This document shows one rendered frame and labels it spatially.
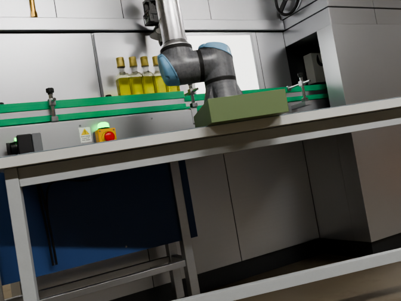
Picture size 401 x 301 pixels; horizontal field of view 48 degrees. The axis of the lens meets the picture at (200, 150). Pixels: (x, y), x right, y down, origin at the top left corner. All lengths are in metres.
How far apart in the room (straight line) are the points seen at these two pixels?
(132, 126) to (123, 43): 0.53
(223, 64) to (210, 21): 0.93
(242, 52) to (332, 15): 0.50
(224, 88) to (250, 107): 0.15
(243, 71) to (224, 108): 1.09
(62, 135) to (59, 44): 0.56
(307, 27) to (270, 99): 1.20
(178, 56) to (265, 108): 0.35
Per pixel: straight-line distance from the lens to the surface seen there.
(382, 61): 2.71
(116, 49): 2.21
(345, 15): 2.60
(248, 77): 2.51
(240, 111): 1.44
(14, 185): 1.50
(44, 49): 2.16
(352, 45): 2.57
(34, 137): 1.67
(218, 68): 1.58
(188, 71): 1.57
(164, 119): 1.90
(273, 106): 1.48
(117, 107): 1.86
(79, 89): 2.14
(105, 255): 1.82
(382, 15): 2.82
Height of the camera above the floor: 0.61
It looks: 2 degrees up
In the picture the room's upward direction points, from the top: 10 degrees counter-clockwise
